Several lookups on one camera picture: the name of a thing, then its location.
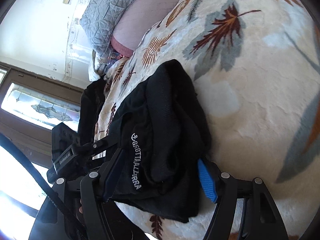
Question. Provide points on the person's left hand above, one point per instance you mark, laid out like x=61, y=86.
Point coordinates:
x=80, y=206

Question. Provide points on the black pants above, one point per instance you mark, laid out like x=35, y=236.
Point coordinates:
x=170, y=120

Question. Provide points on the black jacket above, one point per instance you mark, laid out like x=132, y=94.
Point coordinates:
x=87, y=110

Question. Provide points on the pink quilted bolster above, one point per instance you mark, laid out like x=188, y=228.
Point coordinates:
x=150, y=15

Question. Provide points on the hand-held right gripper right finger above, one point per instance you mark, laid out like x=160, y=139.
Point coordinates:
x=206, y=181

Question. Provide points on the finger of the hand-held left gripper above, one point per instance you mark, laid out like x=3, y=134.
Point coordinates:
x=96, y=145

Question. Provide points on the white cloth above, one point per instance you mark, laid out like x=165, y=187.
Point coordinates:
x=96, y=73

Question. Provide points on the colourful patterned cloth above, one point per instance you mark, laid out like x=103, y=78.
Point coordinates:
x=116, y=58

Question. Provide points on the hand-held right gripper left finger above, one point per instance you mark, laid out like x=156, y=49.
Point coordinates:
x=113, y=178

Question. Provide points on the wooden stained glass window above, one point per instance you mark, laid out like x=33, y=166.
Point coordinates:
x=37, y=105

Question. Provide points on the leaf print fleece blanket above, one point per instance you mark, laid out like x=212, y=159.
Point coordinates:
x=250, y=105

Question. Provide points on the grey quilted pillow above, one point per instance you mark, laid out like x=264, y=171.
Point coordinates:
x=107, y=17

